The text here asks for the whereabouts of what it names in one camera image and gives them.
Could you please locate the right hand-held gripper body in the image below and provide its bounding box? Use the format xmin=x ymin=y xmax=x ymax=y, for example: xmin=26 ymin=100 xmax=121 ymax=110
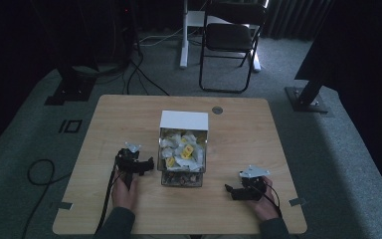
xmin=231 ymin=164 xmax=272 ymax=202

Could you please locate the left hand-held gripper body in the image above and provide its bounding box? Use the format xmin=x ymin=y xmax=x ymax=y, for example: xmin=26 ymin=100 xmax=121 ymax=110
xmin=114 ymin=141 xmax=145 ymax=191

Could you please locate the clear box with white lid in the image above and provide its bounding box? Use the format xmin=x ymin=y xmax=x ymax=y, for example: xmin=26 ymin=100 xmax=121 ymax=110
xmin=157 ymin=110 xmax=210 ymax=188

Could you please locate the person's right hand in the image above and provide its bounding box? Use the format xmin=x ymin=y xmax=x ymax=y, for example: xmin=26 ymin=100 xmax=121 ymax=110
xmin=249 ymin=175 xmax=281 ymax=222

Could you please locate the person's left hand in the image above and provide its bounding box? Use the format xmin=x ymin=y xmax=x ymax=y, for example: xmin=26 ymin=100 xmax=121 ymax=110
xmin=111 ymin=172 xmax=140 ymax=213

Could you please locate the grey tape strip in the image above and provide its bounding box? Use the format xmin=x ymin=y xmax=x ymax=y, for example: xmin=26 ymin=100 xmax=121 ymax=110
xmin=50 ymin=201 xmax=74 ymax=211
xmin=287 ymin=197 xmax=307 ymax=207

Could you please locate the black metal stand with base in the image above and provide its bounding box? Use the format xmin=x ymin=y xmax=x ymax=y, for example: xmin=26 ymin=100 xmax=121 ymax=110
xmin=285 ymin=78 xmax=330 ymax=115

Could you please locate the black folding chair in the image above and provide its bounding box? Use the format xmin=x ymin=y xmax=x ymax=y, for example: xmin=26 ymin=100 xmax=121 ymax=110
xmin=198 ymin=1 xmax=269 ymax=95

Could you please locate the dark curtain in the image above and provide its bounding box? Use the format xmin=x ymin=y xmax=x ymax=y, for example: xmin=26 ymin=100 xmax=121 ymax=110
xmin=265 ymin=0 xmax=337 ymax=42

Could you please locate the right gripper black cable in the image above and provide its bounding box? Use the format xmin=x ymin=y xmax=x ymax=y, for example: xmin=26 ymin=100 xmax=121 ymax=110
xmin=248 ymin=183 xmax=284 ymax=219

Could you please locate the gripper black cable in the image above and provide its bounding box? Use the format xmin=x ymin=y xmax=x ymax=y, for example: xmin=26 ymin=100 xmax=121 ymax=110
xmin=248 ymin=183 xmax=284 ymax=219
xmin=95 ymin=158 xmax=122 ymax=235

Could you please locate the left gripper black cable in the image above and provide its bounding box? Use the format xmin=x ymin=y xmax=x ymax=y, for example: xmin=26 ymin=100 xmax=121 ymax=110
xmin=95 ymin=158 xmax=122 ymax=235

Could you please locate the black floor cable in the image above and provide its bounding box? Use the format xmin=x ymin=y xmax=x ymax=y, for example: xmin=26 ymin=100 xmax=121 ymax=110
xmin=20 ymin=158 xmax=73 ymax=239

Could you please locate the black stand with cables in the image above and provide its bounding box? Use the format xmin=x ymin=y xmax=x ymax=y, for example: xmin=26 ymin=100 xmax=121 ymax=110
xmin=44 ymin=0 xmax=143 ymax=107

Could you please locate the white floor cable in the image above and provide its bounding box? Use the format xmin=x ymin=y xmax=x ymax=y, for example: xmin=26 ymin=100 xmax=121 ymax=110
xmin=138 ymin=27 xmax=184 ymax=48

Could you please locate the white desk frame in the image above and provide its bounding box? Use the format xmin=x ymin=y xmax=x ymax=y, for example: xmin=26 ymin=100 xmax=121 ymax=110
xmin=179 ymin=0 xmax=263 ymax=73

